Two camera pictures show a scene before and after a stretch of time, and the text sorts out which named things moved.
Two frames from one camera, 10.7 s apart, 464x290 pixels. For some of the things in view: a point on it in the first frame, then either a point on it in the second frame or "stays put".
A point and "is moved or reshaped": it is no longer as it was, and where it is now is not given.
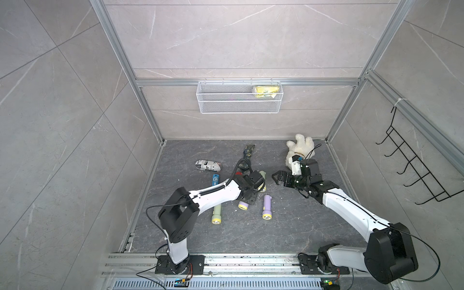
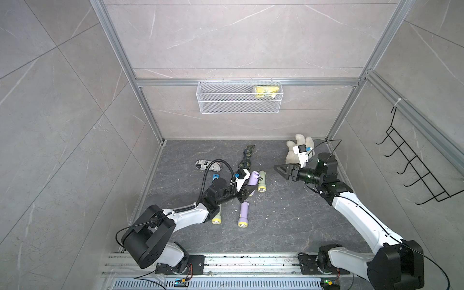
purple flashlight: x=243 y=205 is moved or reshaped
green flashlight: x=263 y=173 stays put
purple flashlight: x=267 y=213 is moved or reshaped
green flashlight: x=216 y=217 stays put
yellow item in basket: x=261 y=91 stays put
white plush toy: x=302 y=147 stays put
